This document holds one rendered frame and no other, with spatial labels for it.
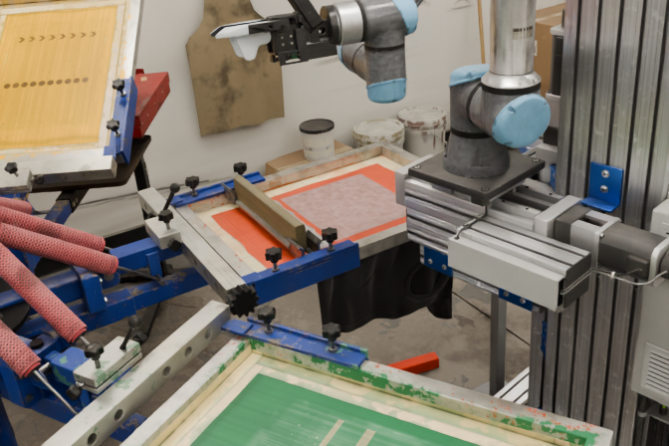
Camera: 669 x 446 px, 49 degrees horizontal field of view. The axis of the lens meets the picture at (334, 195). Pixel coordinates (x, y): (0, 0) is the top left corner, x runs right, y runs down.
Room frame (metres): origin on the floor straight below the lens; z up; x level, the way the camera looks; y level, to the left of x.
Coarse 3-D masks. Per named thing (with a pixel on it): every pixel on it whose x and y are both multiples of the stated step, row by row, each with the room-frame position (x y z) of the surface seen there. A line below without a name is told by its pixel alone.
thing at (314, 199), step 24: (360, 168) 2.27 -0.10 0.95; (384, 168) 2.25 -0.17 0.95; (288, 192) 2.13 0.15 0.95; (312, 192) 2.11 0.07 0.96; (336, 192) 2.10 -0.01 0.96; (360, 192) 2.08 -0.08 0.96; (216, 216) 2.00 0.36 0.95; (240, 216) 1.99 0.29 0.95; (312, 216) 1.95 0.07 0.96; (240, 240) 1.84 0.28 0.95
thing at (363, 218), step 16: (384, 192) 2.07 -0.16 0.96; (352, 208) 1.98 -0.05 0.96; (368, 208) 1.97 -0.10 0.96; (384, 208) 1.96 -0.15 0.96; (400, 208) 1.95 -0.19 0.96; (320, 224) 1.89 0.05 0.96; (336, 224) 1.88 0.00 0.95; (352, 224) 1.87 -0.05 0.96; (368, 224) 1.87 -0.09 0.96; (384, 224) 1.86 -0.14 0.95; (256, 240) 1.83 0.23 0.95; (272, 240) 1.82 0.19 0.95; (336, 240) 1.79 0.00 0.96; (352, 240) 1.78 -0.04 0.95; (256, 256) 1.74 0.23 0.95; (288, 256) 1.72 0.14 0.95
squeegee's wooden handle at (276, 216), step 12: (240, 180) 2.02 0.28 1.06; (240, 192) 2.01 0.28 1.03; (252, 192) 1.93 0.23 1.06; (252, 204) 1.93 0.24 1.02; (264, 204) 1.85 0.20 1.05; (276, 204) 1.83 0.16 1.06; (264, 216) 1.86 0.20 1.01; (276, 216) 1.79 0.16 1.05; (288, 216) 1.75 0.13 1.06; (276, 228) 1.80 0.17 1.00; (288, 228) 1.73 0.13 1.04; (300, 228) 1.70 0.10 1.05; (300, 240) 1.69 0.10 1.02
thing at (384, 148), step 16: (384, 144) 2.38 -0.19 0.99; (320, 160) 2.28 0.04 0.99; (336, 160) 2.28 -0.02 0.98; (352, 160) 2.31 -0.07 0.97; (400, 160) 2.27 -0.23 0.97; (272, 176) 2.18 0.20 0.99; (288, 176) 2.19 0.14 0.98; (304, 176) 2.22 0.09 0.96; (176, 208) 2.01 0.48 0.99; (192, 208) 2.03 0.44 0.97; (208, 208) 2.06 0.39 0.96; (192, 224) 1.89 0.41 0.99; (400, 224) 1.78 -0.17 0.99; (208, 240) 1.79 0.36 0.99; (368, 240) 1.71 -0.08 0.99; (384, 240) 1.72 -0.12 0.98; (400, 240) 1.74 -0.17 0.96; (224, 256) 1.69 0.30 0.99; (368, 256) 1.69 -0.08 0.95; (240, 272) 1.60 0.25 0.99
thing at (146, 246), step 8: (144, 240) 1.72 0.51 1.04; (152, 240) 1.72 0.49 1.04; (120, 248) 1.69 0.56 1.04; (128, 248) 1.69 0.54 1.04; (136, 248) 1.68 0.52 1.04; (144, 248) 1.68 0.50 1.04; (152, 248) 1.68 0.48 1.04; (168, 248) 1.70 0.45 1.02; (120, 256) 1.65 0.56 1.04; (128, 256) 1.65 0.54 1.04; (136, 256) 1.66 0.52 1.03; (144, 256) 1.67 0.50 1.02; (160, 256) 1.69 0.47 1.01; (168, 256) 1.70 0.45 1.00; (120, 264) 1.64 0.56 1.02; (128, 264) 1.65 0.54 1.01; (136, 264) 1.66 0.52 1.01; (144, 264) 1.67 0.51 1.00; (120, 272) 1.64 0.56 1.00
